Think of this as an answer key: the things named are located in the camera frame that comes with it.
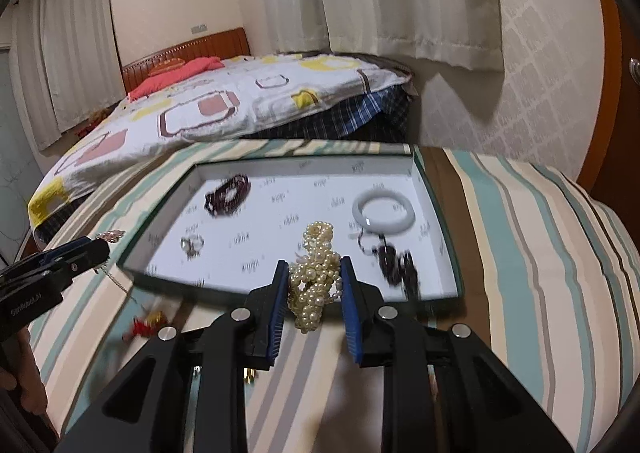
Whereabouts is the red pillow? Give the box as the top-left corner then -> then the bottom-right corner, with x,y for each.
127,56 -> 225,102

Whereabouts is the dark bead pendant with cord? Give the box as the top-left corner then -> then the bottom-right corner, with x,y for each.
357,228 -> 422,300

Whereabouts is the orange wooden headboard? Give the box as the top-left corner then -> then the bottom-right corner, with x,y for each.
120,27 -> 251,95

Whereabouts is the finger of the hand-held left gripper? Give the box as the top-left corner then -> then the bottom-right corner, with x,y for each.
62,253 -> 111,280
0,238 -> 111,280

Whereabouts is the white jade bangle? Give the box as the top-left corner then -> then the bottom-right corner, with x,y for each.
352,188 -> 416,234

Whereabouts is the white window curtain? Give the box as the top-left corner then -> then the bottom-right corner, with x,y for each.
9,0 -> 124,152

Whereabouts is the dark green box tray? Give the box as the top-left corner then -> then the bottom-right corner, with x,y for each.
116,143 -> 464,317

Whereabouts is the blue plaid sheet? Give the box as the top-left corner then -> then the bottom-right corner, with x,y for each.
249,86 -> 417,144

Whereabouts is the red patterned cushion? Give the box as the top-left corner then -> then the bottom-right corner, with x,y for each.
149,58 -> 187,77

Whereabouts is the brown wooden door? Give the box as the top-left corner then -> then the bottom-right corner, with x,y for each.
575,0 -> 640,215

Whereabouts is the striped bed sheet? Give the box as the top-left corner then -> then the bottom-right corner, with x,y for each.
27,138 -> 639,453

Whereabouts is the dark red bead bracelet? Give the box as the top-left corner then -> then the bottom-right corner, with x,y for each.
203,174 -> 252,218

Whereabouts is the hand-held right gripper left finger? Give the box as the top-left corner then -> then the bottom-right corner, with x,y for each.
52,260 -> 290,453

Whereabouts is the white patterned quilt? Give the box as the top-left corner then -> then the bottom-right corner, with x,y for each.
27,52 -> 414,230

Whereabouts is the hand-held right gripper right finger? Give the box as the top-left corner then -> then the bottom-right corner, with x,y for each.
341,255 -> 573,453

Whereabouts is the person's left hand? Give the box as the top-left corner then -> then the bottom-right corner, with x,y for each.
0,328 -> 49,435

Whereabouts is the pearl bracelet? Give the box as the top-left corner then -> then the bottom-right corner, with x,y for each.
287,221 -> 344,333

